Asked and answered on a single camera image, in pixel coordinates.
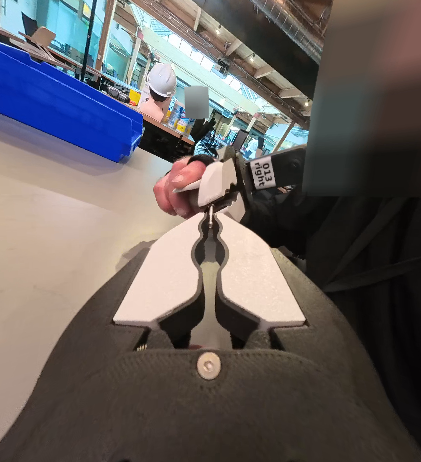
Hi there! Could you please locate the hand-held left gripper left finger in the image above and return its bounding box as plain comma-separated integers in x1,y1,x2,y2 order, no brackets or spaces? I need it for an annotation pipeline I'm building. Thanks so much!
112,212,209,345

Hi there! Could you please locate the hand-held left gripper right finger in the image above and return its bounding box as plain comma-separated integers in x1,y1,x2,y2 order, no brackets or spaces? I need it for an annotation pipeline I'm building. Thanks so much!
212,212,306,346

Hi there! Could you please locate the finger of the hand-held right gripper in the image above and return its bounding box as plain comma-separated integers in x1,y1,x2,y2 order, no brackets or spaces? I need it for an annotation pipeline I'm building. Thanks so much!
212,191,249,222
197,160,239,208

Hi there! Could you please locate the person's right forearm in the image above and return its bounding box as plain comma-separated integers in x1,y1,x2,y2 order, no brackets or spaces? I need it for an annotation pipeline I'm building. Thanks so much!
239,188,327,261

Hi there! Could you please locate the person's right hand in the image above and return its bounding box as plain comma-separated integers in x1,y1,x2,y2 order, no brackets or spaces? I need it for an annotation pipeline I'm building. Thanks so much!
153,158,213,219

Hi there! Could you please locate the white wipes canister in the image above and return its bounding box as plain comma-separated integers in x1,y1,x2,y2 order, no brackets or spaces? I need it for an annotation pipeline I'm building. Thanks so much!
177,108,195,136
170,102,185,129

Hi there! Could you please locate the mannequin head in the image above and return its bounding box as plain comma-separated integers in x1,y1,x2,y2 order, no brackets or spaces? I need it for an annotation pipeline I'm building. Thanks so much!
139,88,171,122

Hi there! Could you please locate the white hard hat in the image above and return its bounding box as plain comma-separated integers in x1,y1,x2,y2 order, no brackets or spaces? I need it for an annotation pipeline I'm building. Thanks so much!
146,63,178,98

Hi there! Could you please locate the person's black clothing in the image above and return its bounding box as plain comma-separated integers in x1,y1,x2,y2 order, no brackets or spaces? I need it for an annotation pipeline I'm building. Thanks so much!
286,195,421,462

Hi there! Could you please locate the black device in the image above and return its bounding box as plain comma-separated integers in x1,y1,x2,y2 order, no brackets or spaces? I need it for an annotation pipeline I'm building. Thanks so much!
107,87,131,104

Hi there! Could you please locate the blue plastic bin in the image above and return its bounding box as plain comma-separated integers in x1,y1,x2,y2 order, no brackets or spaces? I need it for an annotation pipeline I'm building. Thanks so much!
0,34,144,164

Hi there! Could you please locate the black pole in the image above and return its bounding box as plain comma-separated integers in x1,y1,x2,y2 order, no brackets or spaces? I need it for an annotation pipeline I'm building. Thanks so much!
81,0,98,86

